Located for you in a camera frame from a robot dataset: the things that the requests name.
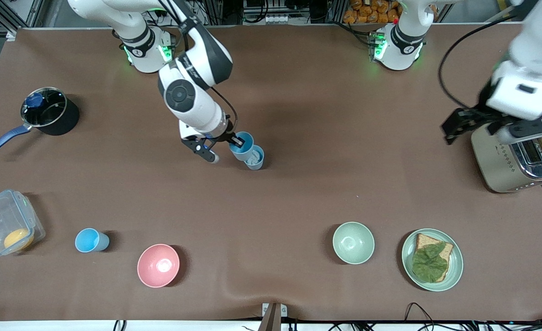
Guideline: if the blue plastic cup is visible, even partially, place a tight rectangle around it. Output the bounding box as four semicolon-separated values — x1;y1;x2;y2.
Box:
244;145;265;171
74;228;110;253
228;131;255;162

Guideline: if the beige and chrome toaster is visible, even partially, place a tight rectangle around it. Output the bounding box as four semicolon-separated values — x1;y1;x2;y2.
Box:
471;124;542;194

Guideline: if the brown table cover mat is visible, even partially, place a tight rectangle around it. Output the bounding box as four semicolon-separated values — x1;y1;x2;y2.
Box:
0;23;542;322

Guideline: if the brown bread slice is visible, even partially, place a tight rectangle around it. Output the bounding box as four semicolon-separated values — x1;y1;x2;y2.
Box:
413;233;455;283

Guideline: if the pale green plate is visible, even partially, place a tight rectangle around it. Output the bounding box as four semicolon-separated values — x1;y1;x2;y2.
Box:
401;228;464;292

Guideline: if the green lettuce leaf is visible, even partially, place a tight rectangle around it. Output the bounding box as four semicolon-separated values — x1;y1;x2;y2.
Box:
412;242;449;283

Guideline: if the pink bowl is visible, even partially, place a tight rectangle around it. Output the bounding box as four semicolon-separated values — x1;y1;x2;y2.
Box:
137;244;181;289

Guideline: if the bag of orange snacks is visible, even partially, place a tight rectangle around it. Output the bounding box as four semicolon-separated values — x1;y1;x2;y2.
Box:
343;0;403;25

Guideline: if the glass pot lid blue knob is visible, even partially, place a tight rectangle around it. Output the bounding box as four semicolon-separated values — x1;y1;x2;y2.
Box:
21;87;68;127

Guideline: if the pale green bowl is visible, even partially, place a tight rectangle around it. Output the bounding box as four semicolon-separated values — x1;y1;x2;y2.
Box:
332;222;376;265

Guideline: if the orange round food piece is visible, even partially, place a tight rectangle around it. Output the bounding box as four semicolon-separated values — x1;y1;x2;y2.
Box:
3;228;35;251

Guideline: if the clear plastic food container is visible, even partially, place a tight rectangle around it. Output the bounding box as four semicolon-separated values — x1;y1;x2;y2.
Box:
0;189;46;257

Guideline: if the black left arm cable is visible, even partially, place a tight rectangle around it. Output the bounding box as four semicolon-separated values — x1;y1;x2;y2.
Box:
438;14;526;111

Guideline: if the black pot with blue handle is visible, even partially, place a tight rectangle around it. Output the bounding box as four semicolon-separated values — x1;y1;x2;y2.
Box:
0;87;80;159

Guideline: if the grey metal table bracket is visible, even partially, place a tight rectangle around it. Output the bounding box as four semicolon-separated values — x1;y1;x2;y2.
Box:
261;302;288;331

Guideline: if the black looped floor cable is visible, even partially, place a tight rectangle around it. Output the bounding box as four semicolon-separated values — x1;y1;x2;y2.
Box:
404;302;437;331

